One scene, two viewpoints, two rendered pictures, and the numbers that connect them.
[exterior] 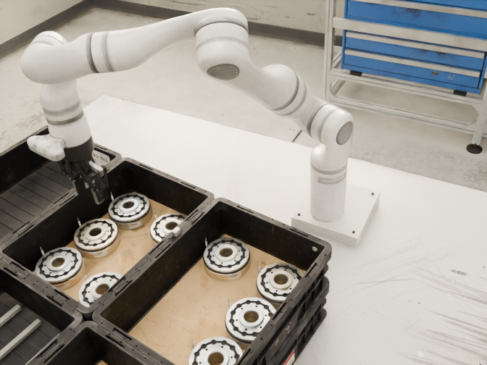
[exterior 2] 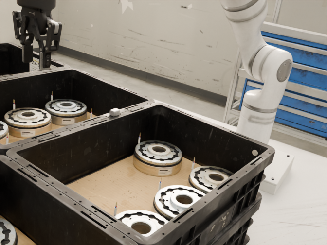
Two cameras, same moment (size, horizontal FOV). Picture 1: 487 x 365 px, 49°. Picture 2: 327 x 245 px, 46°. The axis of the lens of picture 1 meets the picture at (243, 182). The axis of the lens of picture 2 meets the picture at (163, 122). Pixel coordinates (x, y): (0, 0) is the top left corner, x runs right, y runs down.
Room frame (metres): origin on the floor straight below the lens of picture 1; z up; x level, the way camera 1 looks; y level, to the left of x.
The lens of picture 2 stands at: (0.08, 0.10, 1.24)
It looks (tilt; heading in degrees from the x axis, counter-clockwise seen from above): 23 degrees down; 356
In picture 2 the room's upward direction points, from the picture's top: 8 degrees clockwise
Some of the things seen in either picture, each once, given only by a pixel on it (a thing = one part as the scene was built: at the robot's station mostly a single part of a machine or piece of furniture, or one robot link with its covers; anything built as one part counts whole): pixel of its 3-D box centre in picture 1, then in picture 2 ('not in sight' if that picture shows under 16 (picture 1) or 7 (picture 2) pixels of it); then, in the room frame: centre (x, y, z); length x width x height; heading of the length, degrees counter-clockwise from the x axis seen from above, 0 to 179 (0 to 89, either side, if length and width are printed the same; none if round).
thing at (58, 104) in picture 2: (128, 205); (66, 105); (1.00, 0.29, 0.86); 0.05 x 0.05 x 0.01
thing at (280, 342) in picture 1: (220, 299); (150, 180); (0.68, 0.06, 0.87); 0.40 x 0.30 x 0.11; 142
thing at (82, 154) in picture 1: (77, 153); (36, 10); (0.89, 0.33, 1.11); 0.08 x 0.08 x 0.09
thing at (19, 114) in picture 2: (95, 232); (27, 114); (0.91, 0.35, 0.86); 0.05 x 0.05 x 0.01
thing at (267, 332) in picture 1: (217, 282); (154, 156); (0.68, 0.06, 0.92); 0.40 x 0.30 x 0.02; 142
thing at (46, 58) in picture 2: (101, 193); (48, 56); (0.86, 0.30, 1.02); 0.03 x 0.01 x 0.05; 51
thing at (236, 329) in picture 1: (251, 319); (183, 202); (0.64, 0.01, 0.86); 0.10 x 0.10 x 0.01
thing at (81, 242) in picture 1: (96, 234); (27, 116); (0.91, 0.35, 0.86); 0.10 x 0.10 x 0.01
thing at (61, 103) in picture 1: (54, 76); not in sight; (0.90, 0.33, 1.27); 0.09 x 0.07 x 0.15; 176
